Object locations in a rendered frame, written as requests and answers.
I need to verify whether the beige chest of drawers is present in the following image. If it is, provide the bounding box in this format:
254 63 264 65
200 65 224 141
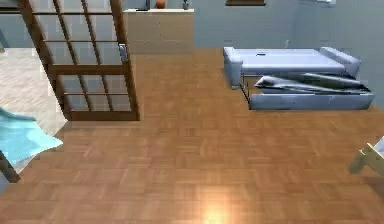
123 8 195 56

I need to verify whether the pale blue sofa bed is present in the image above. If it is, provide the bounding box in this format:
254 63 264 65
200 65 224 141
222 46 376 111

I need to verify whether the brown glass-paned room door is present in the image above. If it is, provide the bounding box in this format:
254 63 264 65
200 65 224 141
18 0 141 122

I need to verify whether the dark thin object on chest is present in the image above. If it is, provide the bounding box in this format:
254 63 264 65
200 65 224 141
135 0 152 12

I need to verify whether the grey crumpled blanket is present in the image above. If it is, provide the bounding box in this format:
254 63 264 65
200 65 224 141
254 72 371 95

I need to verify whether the light blue cloth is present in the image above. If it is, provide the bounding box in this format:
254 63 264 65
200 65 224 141
0 107 64 168

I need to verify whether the pale wooden chair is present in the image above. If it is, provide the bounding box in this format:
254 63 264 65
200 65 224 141
348 135 384 178

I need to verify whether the silver door handle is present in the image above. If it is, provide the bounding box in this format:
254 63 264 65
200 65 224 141
118 43 129 63

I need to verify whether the brown framed wall picture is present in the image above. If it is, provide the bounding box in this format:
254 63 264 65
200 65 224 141
225 0 267 7

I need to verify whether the dark brown wooden post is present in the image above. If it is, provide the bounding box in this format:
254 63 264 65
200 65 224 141
0 149 22 184

